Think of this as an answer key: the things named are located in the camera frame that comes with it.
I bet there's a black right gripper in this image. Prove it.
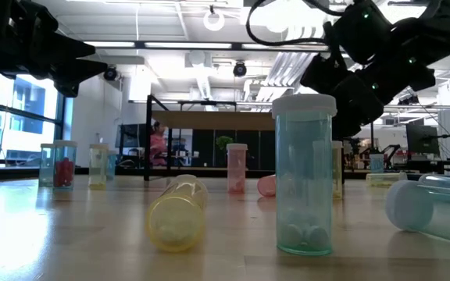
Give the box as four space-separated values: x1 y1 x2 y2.
301 54 386 140

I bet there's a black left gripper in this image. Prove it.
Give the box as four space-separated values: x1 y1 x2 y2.
0 0 108 98

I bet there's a red medicine bottle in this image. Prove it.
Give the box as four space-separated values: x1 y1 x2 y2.
256 174 277 197
226 143 248 194

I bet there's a blue bottle with red pills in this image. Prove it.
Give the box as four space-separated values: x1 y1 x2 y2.
52 140 78 191

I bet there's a black ceiling light track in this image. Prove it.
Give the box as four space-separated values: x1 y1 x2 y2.
80 40 330 52

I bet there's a black computer monitor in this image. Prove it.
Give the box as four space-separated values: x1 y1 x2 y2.
405 123 441 155
115 123 148 157

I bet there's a person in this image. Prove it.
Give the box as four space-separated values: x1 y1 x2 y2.
149 121 170 167

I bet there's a green potted plant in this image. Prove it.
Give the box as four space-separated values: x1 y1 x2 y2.
215 135 234 154

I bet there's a black ceiling camera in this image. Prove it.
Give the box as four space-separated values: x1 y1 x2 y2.
102 66 120 82
232 61 248 78

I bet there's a window with black frame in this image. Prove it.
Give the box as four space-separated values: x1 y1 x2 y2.
0 72 68 169

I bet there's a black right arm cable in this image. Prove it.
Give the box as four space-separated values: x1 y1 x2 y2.
245 0 339 47

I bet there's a black aluminium rig frame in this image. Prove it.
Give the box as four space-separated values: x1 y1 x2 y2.
0 165 450 183

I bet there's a white ring lamp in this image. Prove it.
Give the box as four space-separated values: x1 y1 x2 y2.
202 4 226 32

